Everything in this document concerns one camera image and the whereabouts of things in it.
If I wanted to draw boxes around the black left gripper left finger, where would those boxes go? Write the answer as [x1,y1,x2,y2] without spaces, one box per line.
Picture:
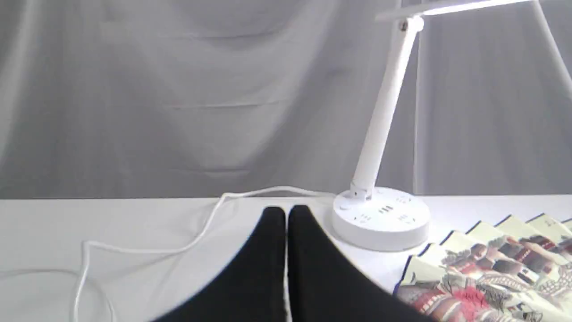
[157,206,286,322]

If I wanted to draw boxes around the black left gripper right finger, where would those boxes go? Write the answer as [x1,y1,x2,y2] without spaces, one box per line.
[287,205,431,322]

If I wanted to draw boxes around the painted paper folding fan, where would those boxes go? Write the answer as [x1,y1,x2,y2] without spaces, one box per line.
[394,214,572,322]

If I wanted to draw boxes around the white desk lamp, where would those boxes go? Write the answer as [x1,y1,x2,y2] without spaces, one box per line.
[332,0,537,252]

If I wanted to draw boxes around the white backdrop curtain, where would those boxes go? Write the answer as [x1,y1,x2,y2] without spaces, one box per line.
[1,0,571,199]

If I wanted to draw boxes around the white power cable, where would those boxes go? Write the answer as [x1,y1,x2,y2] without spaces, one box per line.
[71,186,336,322]

